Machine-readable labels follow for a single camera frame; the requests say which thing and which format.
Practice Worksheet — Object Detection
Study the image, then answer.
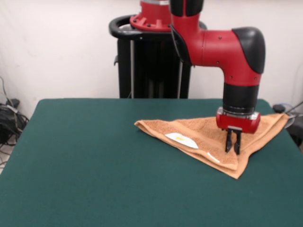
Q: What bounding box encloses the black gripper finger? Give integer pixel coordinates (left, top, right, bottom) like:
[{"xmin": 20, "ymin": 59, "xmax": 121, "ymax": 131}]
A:
[
  {"xmin": 224, "ymin": 129, "xmax": 234, "ymax": 153},
  {"xmin": 233, "ymin": 131, "xmax": 242, "ymax": 156}
]

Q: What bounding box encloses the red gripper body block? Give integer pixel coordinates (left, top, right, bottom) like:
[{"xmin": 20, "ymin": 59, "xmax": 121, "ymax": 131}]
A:
[{"xmin": 215, "ymin": 106, "xmax": 261, "ymax": 135}]

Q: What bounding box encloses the orange terry towel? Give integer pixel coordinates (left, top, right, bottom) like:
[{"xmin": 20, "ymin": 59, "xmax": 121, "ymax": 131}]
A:
[{"xmin": 134, "ymin": 113, "xmax": 290, "ymax": 180}]

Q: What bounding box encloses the dark green table cloth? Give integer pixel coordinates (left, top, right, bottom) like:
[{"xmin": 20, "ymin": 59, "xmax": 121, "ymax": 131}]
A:
[{"xmin": 0, "ymin": 98, "xmax": 303, "ymax": 227}]

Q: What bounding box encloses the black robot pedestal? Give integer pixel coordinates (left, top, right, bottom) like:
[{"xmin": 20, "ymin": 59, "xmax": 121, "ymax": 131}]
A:
[{"xmin": 108, "ymin": 14, "xmax": 208, "ymax": 99}]

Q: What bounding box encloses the black cable tangle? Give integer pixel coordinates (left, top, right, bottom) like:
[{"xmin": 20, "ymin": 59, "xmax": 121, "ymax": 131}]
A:
[{"xmin": 0, "ymin": 75, "xmax": 30, "ymax": 166}]

